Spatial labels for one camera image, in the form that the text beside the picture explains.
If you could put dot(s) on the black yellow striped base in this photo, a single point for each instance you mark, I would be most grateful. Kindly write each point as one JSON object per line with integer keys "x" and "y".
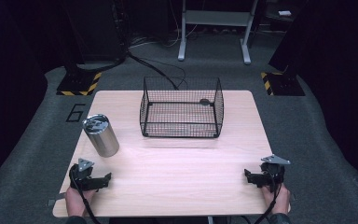
{"x": 284, "y": 84}
{"x": 79, "y": 84}

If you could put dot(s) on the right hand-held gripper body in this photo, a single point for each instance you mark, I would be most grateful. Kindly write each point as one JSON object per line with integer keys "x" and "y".
{"x": 273, "y": 172}

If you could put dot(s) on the black equipment cabinet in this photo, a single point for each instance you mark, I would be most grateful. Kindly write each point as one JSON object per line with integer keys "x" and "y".
{"x": 96, "y": 28}

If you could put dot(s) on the stainless steel tumbler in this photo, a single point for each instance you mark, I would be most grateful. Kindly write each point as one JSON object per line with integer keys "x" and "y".
{"x": 101, "y": 137}

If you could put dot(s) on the person's right hand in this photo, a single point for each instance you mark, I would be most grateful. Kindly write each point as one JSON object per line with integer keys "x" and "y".
{"x": 281, "y": 200}

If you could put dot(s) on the dark round disc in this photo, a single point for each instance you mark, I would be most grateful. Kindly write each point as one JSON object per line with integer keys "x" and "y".
{"x": 204, "y": 101}

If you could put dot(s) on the person's left hand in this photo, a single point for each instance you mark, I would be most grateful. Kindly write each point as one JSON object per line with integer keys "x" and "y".
{"x": 76, "y": 202}

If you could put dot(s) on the white metal stand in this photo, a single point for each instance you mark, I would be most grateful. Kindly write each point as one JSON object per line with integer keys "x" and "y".
{"x": 217, "y": 18}

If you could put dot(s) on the small white box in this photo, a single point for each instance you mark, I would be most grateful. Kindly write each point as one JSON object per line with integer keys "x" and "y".
{"x": 284, "y": 13}

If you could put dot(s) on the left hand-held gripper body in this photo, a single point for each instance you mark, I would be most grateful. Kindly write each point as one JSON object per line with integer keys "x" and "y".
{"x": 82, "y": 182}

